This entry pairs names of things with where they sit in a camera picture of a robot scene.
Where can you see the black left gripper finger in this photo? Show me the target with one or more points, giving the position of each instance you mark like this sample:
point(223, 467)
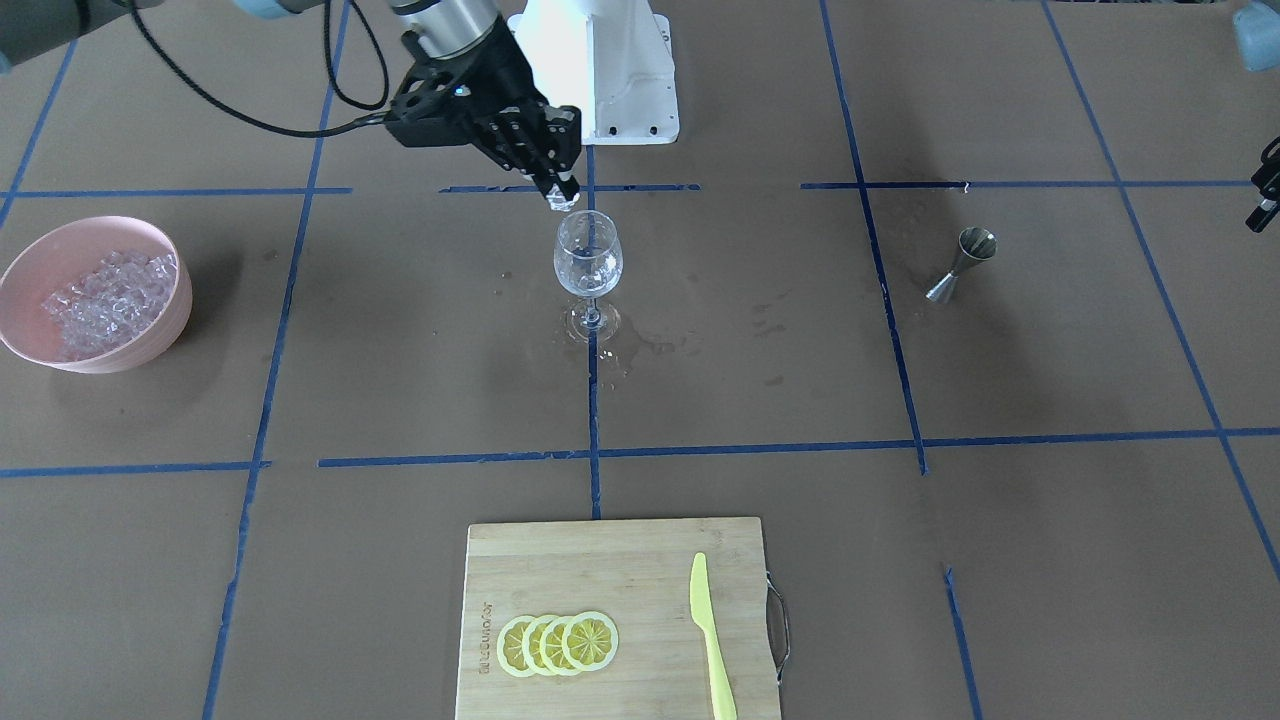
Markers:
point(1266, 180)

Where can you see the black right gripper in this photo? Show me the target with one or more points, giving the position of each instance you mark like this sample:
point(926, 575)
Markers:
point(497, 77)

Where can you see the clear ice cube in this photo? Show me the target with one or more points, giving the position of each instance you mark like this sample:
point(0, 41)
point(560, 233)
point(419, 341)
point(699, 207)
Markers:
point(559, 201)

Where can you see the steel double jigger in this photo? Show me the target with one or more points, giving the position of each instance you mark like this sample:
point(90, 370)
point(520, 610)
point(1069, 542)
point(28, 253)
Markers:
point(975, 245)

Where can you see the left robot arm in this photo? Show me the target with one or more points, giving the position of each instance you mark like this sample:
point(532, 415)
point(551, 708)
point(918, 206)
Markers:
point(1256, 28)

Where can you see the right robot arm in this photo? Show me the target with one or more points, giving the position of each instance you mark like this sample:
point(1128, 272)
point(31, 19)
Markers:
point(34, 28)

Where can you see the clear wine glass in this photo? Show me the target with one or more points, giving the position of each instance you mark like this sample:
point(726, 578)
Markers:
point(589, 263)

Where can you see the pile of clear ice cubes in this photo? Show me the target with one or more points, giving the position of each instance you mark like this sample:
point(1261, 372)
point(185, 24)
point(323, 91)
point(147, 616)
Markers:
point(111, 305)

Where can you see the bamboo cutting board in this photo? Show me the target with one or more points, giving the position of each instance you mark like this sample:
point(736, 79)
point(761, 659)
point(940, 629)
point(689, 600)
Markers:
point(637, 572)

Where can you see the pink plastic bowl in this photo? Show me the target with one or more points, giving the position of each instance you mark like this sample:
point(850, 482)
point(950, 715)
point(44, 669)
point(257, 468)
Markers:
point(63, 256)

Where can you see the lemon slice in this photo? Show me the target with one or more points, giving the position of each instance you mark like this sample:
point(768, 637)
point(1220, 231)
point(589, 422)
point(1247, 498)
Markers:
point(590, 641)
point(551, 647)
point(511, 654)
point(531, 645)

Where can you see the yellow plastic knife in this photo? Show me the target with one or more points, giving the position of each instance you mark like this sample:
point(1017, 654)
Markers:
point(702, 613)

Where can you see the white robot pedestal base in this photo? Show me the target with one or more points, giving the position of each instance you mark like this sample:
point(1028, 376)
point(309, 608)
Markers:
point(612, 60)

